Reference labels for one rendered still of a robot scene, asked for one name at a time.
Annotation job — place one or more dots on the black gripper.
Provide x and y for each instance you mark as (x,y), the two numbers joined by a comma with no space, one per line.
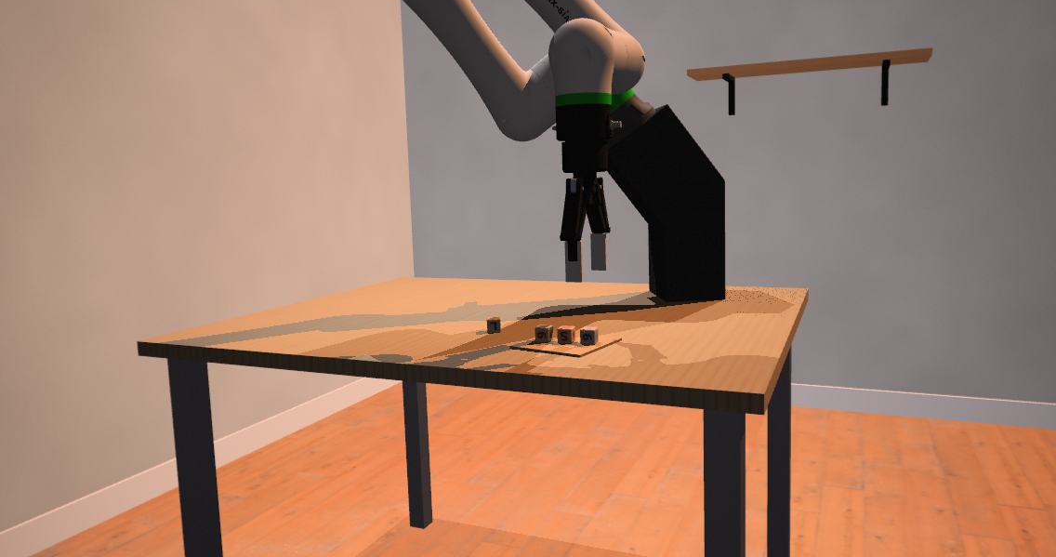
(584,196)

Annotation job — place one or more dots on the tan square mat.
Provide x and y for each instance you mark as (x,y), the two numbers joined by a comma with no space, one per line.
(575,349)

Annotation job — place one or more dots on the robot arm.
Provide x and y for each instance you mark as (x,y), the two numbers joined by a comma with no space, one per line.
(584,83)

